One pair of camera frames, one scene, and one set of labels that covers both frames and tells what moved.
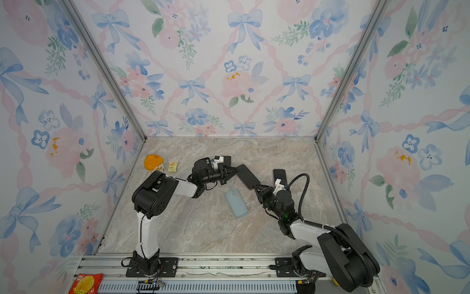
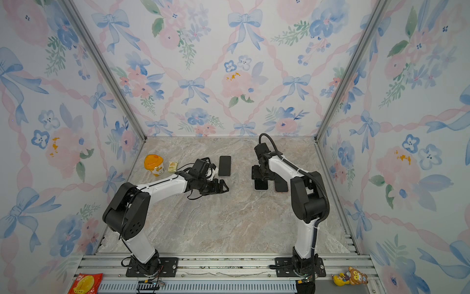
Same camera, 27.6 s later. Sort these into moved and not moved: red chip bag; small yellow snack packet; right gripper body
Moved: right gripper body
Not moved: red chip bag; small yellow snack packet
